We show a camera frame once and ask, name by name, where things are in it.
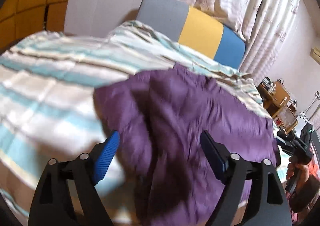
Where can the wall air conditioner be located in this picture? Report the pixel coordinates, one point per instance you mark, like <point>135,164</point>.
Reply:
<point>315,55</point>

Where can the pink cloth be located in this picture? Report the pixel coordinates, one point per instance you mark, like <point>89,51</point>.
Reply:
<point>315,168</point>

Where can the rattan wooden chair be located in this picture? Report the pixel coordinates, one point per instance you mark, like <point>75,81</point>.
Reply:
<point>286,118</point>

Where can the purple down jacket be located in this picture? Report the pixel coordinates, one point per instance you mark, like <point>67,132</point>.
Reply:
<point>190,106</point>

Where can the grey yellow blue headboard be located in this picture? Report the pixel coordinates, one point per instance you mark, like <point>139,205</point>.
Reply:
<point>200,28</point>

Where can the person's right forearm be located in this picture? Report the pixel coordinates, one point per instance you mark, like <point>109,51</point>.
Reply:
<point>303,198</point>

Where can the person's right hand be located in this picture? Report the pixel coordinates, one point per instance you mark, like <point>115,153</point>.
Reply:
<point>300,172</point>

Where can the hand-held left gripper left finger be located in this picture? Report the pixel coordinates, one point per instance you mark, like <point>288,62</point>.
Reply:
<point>106,158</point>

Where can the wooden wardrobe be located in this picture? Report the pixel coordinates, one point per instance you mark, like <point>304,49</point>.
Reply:
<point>25,4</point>

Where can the wooden desk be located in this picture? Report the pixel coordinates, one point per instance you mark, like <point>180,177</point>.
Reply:
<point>272,101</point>

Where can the striped bed blanket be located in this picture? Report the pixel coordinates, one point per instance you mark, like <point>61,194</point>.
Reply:
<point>50,78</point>

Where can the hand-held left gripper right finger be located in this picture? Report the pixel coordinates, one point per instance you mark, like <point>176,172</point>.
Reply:
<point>215,158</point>

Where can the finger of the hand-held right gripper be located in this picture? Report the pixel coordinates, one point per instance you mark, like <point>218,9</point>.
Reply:
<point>285,141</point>

